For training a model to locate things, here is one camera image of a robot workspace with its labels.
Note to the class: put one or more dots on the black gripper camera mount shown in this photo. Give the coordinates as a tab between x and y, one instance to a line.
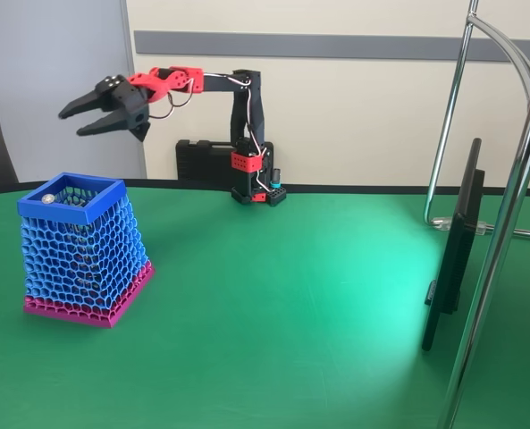
140	127

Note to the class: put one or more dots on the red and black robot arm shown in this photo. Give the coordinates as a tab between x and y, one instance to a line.
246	116

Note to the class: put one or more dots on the black plastic tool case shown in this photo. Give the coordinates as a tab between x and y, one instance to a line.
202	158

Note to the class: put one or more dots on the black perforated base block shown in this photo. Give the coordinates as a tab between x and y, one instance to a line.
279	195

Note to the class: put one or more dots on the chrome tube stand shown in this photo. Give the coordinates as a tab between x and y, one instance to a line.
492	277

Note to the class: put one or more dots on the green cloth with black border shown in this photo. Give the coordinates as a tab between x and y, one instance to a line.
246	348

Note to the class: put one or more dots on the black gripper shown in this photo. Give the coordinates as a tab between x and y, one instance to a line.
128	106

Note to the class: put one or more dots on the grey wall rail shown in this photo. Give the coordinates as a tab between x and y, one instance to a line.
336	44

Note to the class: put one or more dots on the blue and magenta mesh basket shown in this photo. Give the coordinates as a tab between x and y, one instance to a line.
52	213

